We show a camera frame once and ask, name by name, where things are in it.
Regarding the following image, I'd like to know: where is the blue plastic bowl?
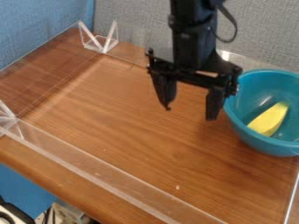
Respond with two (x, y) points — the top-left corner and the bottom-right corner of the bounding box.
(225, 69), (299, 157)

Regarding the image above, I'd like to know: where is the clear acrylic left barrier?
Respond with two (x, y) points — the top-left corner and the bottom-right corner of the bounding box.
(0, 21), (99, 115)

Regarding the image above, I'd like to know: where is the clear acrylic barrier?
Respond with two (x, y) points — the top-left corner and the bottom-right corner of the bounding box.
(6, 119), (226, 224)
(0, 21), (99, 115)
(102, 27), (299, 95)

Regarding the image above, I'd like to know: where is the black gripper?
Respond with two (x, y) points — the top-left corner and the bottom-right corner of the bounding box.
(146, 29), (242, 121)

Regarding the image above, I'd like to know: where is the clear acrylic back barrier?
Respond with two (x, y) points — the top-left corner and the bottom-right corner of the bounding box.
(102, 27), (299, 95)

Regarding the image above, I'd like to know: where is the clear acrylic corner bracket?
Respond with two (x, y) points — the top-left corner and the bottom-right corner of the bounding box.
(78, 21), (119, 54)

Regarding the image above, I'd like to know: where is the yellow toy banana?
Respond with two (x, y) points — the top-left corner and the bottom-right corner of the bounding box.
(248, 101), (290, 137)

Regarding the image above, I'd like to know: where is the clear acrylic front barrier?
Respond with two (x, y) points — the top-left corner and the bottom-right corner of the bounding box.
(6, 119), (226, 224)

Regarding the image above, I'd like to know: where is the clear acrylic left bracket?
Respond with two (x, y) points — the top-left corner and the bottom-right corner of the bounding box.
(0, 100), (23, 138)

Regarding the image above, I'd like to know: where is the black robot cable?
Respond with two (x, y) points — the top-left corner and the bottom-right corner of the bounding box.
(210, 0), (240, 44)

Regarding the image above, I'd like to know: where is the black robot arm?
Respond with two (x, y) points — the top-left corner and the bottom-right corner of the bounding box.
(146, 0), (244, 121)

